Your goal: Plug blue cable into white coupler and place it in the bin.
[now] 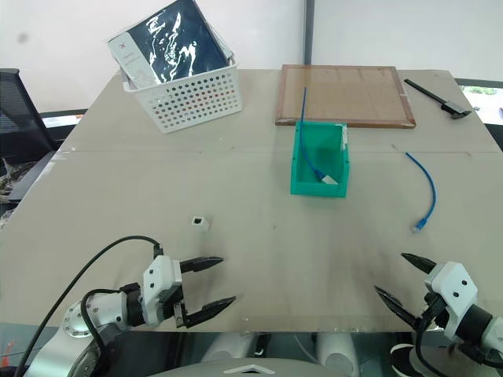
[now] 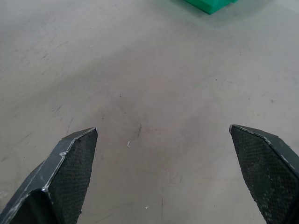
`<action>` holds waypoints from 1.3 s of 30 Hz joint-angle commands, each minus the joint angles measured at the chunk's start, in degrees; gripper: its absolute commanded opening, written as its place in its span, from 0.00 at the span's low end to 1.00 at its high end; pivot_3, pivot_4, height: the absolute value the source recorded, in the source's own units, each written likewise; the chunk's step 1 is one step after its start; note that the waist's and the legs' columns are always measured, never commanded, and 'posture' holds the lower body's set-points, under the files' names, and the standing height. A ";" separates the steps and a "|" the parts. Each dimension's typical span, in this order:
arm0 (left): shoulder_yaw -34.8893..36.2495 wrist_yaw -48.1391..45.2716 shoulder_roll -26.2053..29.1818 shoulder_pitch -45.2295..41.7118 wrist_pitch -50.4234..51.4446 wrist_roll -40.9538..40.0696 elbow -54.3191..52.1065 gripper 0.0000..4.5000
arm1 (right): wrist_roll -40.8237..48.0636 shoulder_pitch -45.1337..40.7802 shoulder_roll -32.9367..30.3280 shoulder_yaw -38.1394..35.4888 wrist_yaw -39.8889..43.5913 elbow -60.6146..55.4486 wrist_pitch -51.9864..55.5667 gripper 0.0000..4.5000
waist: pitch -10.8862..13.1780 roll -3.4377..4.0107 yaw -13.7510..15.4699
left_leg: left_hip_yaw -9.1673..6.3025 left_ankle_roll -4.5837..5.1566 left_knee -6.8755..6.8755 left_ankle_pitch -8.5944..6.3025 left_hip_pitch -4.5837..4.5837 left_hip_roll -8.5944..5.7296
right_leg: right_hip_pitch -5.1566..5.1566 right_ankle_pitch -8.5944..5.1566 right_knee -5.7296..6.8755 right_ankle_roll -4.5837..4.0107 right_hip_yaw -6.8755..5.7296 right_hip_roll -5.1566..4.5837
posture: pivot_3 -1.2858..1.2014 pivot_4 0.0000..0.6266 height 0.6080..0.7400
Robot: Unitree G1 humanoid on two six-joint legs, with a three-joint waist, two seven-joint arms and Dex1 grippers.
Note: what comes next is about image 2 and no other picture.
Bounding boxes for green plastic block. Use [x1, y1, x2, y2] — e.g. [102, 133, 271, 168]
[183, 0, 239, 15]

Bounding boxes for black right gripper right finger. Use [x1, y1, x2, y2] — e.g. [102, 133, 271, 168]
[228, 124, 299, 224]

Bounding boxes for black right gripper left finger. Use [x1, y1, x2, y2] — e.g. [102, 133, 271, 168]
[0, 127, 99, 224]

